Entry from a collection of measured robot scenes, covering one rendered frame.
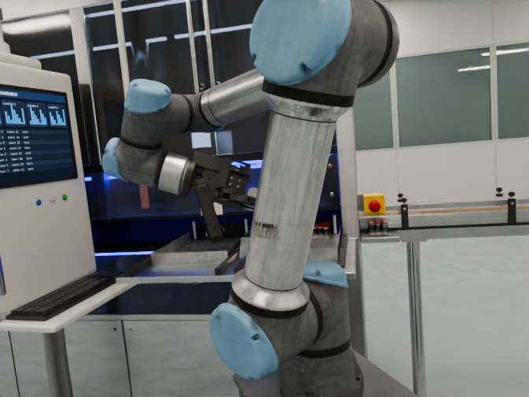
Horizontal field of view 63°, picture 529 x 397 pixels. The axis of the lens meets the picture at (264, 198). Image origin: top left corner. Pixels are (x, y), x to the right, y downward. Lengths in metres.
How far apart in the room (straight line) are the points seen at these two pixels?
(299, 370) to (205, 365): 1.10
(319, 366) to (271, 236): 0.28
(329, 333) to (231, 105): 0.43
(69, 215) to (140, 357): 0.65
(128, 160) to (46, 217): 0.82
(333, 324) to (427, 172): 5.53
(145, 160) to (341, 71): 0.44
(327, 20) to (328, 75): 0.06
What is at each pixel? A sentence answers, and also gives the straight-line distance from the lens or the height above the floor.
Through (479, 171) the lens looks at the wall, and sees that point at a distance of 6.35.
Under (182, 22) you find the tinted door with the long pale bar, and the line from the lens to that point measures 1.71.
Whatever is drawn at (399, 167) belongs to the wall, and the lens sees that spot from 6.17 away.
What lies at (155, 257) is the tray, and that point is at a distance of 1.47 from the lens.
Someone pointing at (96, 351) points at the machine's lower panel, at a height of 0.44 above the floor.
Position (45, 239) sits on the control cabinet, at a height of 0.98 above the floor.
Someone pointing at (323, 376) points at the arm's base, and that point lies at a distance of 0.78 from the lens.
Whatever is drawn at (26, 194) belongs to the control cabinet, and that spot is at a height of 1.14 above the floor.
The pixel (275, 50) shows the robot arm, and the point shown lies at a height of 1.33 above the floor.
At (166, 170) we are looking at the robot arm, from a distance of 0.82.
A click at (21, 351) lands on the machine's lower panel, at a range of 2.27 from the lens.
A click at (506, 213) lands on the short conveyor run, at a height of 0.92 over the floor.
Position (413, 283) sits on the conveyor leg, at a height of 0.67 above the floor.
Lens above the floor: 1.23
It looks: 7 degrees down
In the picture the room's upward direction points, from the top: 5 degrees counter-clockwise
